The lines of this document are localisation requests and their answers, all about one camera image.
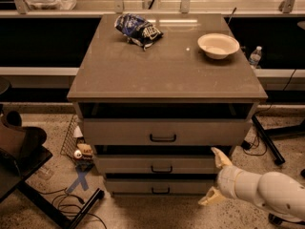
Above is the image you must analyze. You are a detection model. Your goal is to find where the wire basket with items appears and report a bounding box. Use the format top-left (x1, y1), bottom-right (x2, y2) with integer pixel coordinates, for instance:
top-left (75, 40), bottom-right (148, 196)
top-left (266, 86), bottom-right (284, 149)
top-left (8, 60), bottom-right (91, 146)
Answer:
top-left (60, 115), bottom-right (93, 166)

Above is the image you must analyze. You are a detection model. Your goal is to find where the black stand leg right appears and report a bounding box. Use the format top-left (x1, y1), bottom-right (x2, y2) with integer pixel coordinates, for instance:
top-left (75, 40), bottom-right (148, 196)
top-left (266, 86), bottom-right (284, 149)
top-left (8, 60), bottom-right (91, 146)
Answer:
top-left (252, 115), bottom-right (305, 166)

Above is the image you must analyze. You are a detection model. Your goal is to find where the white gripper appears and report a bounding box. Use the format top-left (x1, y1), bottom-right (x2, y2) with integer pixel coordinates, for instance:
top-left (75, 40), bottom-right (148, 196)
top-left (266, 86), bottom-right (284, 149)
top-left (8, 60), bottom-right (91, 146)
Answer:
top-left (198, 147), bottom-right (261, 206)

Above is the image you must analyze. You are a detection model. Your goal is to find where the grey drawer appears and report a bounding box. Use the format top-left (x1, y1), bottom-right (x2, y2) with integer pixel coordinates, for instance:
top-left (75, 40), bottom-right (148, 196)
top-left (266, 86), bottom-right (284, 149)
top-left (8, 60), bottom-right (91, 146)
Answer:
top-left (93, 155), bottom-right (219, 175)
top-left (104, 179), bottom-right (214, 195)
top-left (79, 118), bottom-right (252, 146)

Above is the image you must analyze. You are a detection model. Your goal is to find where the brown chair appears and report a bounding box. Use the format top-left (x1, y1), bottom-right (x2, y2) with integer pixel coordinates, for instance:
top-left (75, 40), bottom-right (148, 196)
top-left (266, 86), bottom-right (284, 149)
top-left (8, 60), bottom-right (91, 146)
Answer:
top-left (0, 111), bottom-right (47, 174)

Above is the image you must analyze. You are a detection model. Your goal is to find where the grey drawer cabinet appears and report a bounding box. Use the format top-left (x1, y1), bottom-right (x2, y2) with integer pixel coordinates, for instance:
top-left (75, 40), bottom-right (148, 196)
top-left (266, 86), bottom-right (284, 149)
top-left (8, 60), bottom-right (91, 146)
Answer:
top-left (68, 14), bottom-right (267, 182)

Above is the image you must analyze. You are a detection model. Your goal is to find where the black caster leg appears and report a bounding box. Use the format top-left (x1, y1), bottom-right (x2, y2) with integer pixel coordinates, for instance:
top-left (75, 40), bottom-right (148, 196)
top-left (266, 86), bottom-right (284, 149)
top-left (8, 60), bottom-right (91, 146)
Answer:
top-left (268, 214), bottom-right (305, 225)

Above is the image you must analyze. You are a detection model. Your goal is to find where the clear water bottle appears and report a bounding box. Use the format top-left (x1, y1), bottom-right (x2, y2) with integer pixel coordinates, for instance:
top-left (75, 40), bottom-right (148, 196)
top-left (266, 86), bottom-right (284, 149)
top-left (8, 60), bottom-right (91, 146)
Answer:
top-left (249, 46), bottom-right (262, 69)

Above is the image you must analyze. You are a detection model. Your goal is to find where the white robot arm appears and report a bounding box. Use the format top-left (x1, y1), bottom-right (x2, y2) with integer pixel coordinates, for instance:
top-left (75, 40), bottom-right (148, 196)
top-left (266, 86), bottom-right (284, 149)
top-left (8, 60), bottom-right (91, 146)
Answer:
top-left (198, 147), bottom-right (305, 222)

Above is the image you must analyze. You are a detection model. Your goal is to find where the black table stand left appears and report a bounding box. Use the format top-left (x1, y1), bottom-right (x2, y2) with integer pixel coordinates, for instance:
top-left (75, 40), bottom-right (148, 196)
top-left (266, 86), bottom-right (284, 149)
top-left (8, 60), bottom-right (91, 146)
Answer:
top-left (0, 145), bottom-right (106, 229)

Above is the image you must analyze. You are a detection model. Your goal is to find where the black cable on floor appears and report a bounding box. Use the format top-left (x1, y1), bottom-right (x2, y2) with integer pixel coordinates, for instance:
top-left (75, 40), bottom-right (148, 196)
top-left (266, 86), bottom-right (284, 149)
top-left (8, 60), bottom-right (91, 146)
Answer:
top-left (34, 186), bottom-right (108, 229)

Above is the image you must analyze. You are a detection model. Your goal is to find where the blue chip bag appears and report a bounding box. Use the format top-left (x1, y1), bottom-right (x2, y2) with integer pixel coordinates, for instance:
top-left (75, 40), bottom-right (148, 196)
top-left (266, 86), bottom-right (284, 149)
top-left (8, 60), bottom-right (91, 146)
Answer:
top-left (114, 13), bottom-right (163, 51)

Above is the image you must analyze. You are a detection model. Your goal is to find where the white bowl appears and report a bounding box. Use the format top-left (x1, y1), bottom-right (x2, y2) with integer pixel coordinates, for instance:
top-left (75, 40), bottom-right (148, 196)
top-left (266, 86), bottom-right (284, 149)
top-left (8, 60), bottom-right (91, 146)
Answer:
top-left (197, 33), bottom-right (239, 60)

